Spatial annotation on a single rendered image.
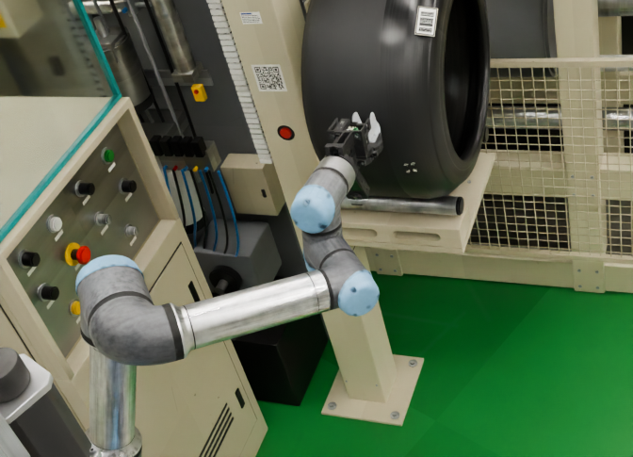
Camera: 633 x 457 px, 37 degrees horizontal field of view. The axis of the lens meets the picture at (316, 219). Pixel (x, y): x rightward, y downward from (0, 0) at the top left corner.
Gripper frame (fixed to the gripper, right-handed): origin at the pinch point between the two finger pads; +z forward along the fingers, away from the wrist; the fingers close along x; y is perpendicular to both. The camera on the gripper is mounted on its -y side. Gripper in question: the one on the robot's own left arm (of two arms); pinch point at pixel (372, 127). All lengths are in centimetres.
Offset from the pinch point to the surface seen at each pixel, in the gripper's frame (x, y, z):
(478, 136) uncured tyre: -11.7, -22.0, 34.6
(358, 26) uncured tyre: 3.1, 18.1, 9.4
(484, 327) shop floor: 5, -116, 71
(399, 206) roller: 4.2, -31.3, 16.8
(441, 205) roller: -6.0, -30.7, 17.1
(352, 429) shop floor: 36, -121, 24
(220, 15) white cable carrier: 41.0, 17.2, 20.5
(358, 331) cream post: 30, -86, 31
